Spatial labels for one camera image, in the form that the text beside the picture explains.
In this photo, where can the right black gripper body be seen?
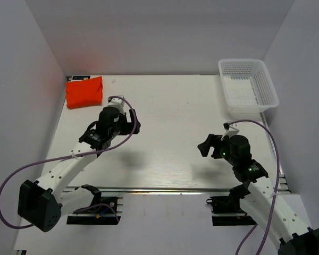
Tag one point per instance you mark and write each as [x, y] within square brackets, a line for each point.
[222, 147]

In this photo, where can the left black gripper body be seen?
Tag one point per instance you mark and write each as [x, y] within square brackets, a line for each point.
[123, 127]

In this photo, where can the orange t shirt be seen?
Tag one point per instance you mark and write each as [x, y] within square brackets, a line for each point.
[84, 93]

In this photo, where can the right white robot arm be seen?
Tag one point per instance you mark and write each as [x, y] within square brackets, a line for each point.
[256, 196]

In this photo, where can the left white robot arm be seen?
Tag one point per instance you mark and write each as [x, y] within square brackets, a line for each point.
[43, 202]

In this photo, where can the white plastic mesh basket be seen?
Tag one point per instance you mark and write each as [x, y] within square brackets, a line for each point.
[247, 86]

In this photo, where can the blue label sticker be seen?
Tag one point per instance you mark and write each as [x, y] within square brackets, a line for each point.
[80, 77]

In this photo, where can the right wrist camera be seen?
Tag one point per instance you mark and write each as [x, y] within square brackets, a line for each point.
[229, 131]

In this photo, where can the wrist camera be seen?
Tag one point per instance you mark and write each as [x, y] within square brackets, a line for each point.
[116, 103]
[229, 131]

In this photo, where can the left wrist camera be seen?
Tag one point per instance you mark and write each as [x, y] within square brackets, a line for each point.
[116, 103]

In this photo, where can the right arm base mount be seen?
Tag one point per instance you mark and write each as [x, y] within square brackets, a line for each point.
[226, 209]

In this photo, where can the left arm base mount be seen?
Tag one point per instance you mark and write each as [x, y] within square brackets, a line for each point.
[104, 210]

